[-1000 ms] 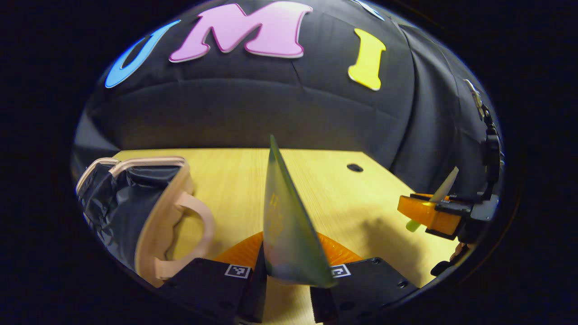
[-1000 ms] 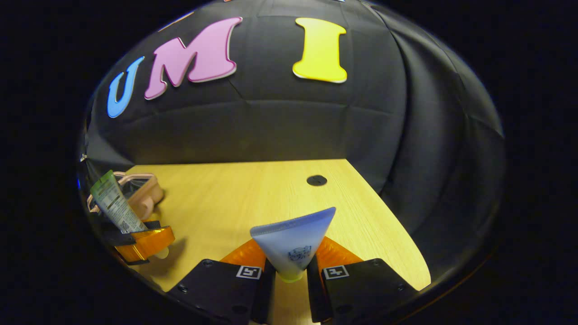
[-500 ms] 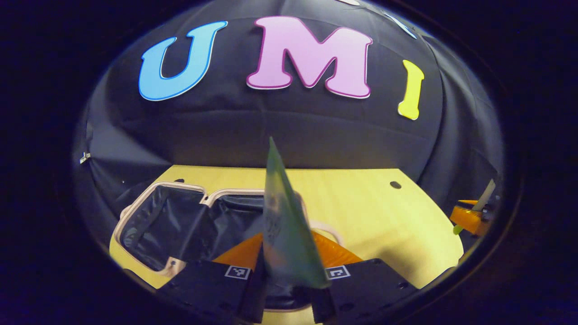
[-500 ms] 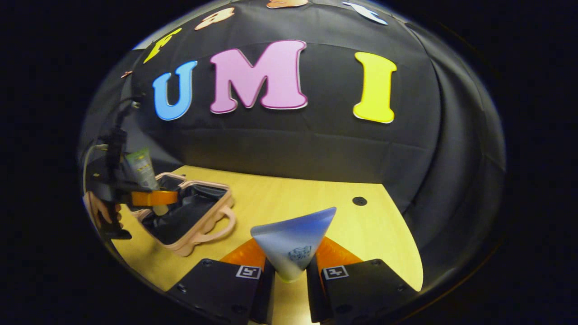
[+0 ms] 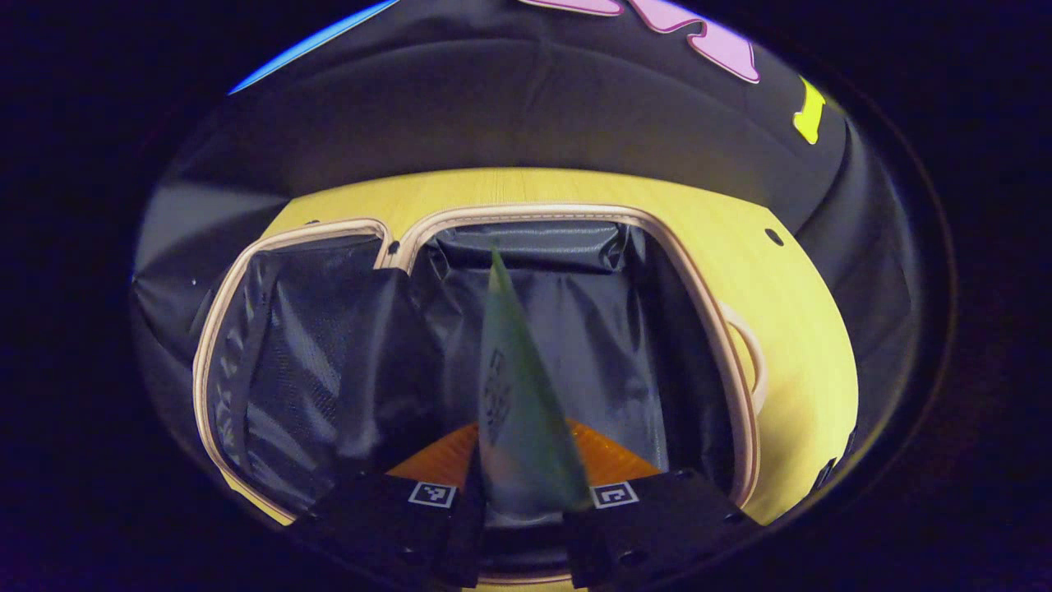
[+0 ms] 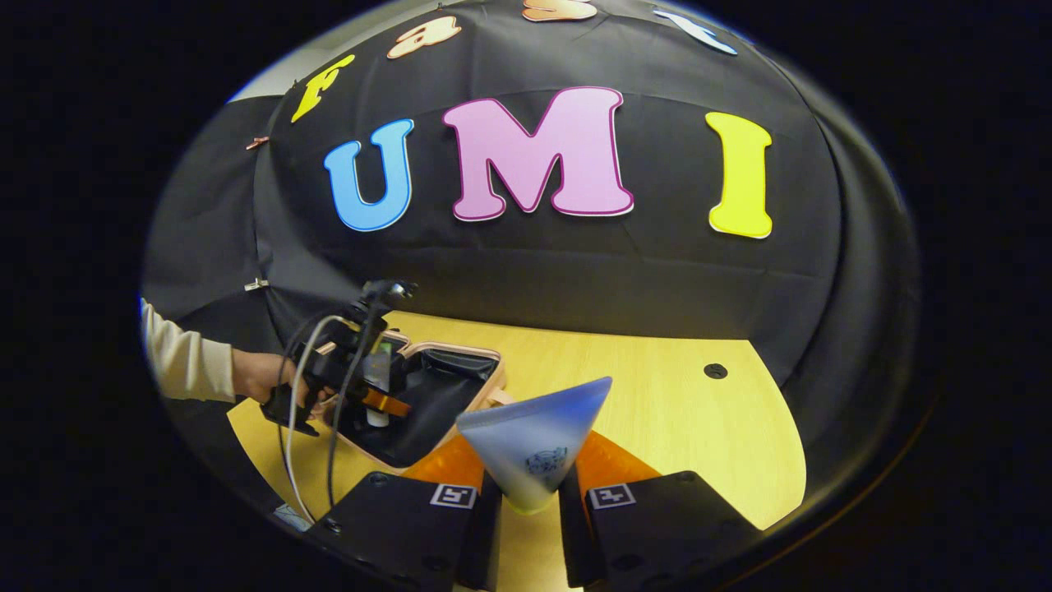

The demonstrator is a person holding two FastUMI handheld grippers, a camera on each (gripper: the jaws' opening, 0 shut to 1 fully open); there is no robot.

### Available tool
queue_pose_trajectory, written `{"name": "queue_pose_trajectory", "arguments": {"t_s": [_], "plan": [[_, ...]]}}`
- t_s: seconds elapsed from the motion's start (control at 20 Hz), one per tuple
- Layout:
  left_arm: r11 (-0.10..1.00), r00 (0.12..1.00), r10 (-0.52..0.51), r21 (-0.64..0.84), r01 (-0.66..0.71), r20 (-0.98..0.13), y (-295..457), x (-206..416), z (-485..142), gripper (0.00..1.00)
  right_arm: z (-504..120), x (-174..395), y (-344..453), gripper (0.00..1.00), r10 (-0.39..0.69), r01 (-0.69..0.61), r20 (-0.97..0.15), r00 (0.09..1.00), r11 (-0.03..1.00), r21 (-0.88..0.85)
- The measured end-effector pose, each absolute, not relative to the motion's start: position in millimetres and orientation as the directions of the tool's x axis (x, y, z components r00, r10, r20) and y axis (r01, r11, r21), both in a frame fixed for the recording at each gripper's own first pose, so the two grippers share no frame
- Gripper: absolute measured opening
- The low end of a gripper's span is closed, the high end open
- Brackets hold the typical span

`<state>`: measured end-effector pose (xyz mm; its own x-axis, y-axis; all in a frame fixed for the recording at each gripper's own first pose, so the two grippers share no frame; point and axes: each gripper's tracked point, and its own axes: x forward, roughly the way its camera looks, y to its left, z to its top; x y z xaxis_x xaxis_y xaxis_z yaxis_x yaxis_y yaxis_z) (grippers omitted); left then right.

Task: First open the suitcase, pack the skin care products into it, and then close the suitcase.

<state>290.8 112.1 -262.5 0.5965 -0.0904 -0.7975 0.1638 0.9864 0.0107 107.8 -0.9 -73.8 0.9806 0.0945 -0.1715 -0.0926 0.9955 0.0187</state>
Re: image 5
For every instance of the green sachet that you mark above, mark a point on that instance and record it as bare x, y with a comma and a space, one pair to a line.
518, 411

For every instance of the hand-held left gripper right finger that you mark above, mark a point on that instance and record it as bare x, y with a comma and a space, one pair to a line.
657, 526

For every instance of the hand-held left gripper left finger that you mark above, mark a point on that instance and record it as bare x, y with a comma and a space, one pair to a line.
394, 526

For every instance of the pale pink suitcase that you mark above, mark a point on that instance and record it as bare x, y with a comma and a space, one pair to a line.
608, 329

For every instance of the black backdrop cloth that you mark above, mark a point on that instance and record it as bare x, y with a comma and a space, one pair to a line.
493, 107

